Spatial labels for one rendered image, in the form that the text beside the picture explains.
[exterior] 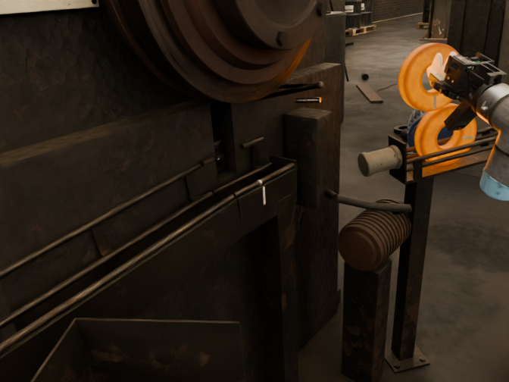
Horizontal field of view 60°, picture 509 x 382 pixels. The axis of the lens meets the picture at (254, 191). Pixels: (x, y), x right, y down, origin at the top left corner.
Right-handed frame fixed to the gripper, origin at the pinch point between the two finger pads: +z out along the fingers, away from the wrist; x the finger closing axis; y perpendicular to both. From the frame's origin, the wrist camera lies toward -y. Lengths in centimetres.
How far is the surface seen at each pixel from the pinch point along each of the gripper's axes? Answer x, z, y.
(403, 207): 8.2, -13.8, -29.3
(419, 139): 2.4, -5.4, -15.7
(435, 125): -1.0, -5.4, -12.1
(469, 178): -108, 81, -112
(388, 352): 5, -21, -84
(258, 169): 43.8, -7.2, -15.9
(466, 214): -78, 46, -103
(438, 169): -2.9, -9.0, -23.0
